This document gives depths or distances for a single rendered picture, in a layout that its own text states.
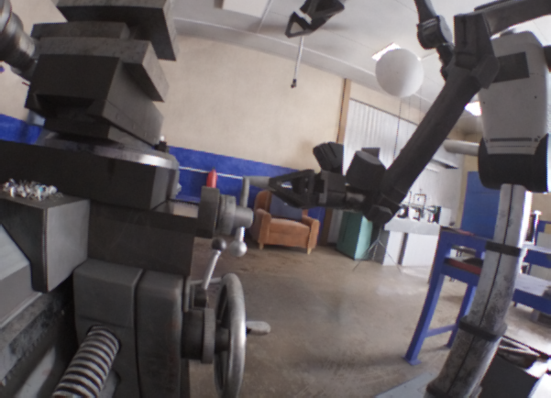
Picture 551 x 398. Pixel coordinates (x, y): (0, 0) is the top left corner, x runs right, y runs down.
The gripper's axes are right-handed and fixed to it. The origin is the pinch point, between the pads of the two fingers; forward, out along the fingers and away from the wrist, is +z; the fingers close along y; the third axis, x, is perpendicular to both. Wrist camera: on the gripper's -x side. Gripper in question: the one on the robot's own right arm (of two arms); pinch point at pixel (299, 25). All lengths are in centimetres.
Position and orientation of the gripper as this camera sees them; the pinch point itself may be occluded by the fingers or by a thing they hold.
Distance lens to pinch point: 57.9
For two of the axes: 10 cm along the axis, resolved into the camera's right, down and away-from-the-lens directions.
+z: -6.0, 7.8, -2.0
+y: 4.0, 0.8, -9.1
